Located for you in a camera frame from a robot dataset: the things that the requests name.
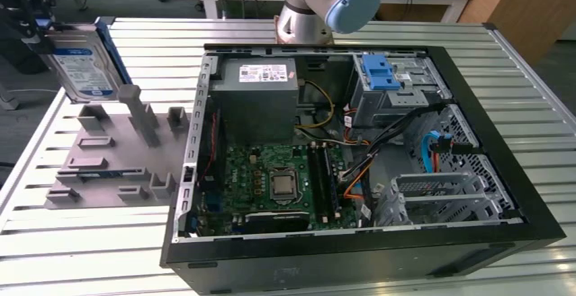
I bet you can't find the hard disk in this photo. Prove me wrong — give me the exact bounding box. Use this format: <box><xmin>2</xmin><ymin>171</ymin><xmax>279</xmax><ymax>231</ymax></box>
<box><xmin>37</xmin><ymin>21</ymin><xmax>134</xmax><ymax>105</ymax></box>

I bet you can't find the silver disk bay cage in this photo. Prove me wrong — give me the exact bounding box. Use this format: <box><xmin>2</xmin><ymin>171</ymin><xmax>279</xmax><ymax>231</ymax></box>
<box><xmin>374</xmin><ymin>171</ymin><xmax>513</xmax><ymax>226</ymax></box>

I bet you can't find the grey parts rack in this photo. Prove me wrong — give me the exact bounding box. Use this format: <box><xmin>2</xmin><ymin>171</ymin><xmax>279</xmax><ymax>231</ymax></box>
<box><xmin>42</xmin><ymin>85</ymin><xmax>194</xmax><ymax>211</ymax></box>

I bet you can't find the RAM stick in rack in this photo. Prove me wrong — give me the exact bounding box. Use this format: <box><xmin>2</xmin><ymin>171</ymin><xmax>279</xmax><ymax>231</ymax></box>
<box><xmin>75</xmin><ymin>171</ymin><xmax>122</xmax><ymax>179</ymax></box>

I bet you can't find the grey power supply unit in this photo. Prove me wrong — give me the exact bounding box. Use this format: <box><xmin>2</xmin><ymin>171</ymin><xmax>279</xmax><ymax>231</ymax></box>
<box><xmin>210</xmin><ymin>57</ymin><xmax>299</xmax><ymax>145</ymax></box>

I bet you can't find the green motherboard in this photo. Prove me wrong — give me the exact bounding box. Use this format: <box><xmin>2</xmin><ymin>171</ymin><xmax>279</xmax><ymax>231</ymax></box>
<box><xmin>197</xmin><ymin>142</ymin><xmax>361</xmax><ymax>236</ymax></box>

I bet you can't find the CPU in socket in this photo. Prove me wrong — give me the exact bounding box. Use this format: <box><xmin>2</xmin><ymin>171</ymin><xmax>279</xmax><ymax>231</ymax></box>
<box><xmin>267</xmin><ymin>167</ymin><xmax>301</xmax><ymax>205</ymax></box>

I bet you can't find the blue drive bay latch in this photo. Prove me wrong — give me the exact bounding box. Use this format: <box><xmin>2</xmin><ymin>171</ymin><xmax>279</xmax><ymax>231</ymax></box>
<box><xmin>358</xmin><ymin>54</ymin><xmax>402</xmax><ymax>91</ymax></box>

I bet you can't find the installed RAM stick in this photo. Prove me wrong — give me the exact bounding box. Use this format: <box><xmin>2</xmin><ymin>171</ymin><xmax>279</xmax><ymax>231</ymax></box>
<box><xmin>311</xmin><ymin>144</ymin><xmax>342</xmax><ymax>223</ymax></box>

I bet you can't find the black graphics card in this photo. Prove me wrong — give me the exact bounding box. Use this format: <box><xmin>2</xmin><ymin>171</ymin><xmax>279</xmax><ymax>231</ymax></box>
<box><xmin>242</xmin><ymin>210</ymin><xmax>311</xmax><ymax>235</ymax></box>

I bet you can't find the silver optical drive cage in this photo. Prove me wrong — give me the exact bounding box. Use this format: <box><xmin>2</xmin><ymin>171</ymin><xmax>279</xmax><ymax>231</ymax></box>
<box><xmin>350</xmin><ymin>53</ymin><xmax>450</xmax><ymax>129</ymax></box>

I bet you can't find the black PC case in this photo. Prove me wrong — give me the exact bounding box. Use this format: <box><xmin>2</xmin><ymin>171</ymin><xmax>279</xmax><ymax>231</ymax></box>
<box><xmin>158</xmin><ymin>42</ymin><xmax>566</xmax><ymax>294</ymax></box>

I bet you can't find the wooden cabinet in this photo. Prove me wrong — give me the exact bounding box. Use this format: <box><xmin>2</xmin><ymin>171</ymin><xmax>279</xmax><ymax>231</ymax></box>
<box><xmin>458</xmin><ymin>0</ymin><xmax>576</xmax><ymax>71</ymax></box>

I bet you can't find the thin red black wire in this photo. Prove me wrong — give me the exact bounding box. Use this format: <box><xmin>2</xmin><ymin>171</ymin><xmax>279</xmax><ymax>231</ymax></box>
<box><xmin>199</xmin><ymin>109</ymin><xmax>219</xmax><ymax>179</ymax></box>

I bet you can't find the yellow wire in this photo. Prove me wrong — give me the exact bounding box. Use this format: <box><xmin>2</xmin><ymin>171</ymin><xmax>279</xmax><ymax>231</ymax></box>
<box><xmin>294</xmin><ymin>79</ymin><xmax>335</xmax><ymax>130</ymax></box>

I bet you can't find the red data wire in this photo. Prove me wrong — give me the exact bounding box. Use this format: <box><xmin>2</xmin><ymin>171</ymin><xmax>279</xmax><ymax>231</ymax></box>
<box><xmin>341</xmin><ymin>105</ymin><xmax>374</xmax><ymax>146</ymax></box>

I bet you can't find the black cable bundle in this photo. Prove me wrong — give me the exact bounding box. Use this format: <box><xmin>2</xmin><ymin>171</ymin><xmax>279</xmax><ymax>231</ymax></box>
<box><xmin>338</xmin><ymin>102</ymin><xmax>455</xmax><ymax>181</ymax></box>

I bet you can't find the orange wire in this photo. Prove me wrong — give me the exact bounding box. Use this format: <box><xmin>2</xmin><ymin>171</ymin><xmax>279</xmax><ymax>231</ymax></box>
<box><xmin>342</xmin><ymin>171</ymin><xmax>366</xmax><ymax>203</ymax></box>

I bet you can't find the blue data wire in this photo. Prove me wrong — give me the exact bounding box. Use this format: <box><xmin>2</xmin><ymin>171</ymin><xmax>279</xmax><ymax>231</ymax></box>
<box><xmin>421</xmin><ymin>133</ymin><xmax>443</xmax><ymax>173</ymax></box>

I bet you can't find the black power wire connector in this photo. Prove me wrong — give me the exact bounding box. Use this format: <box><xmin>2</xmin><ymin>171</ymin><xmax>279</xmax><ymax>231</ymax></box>
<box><xmin>439</xmin><ymin>134</ymin><xmax>486</xmax><ymax>156</ymax></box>

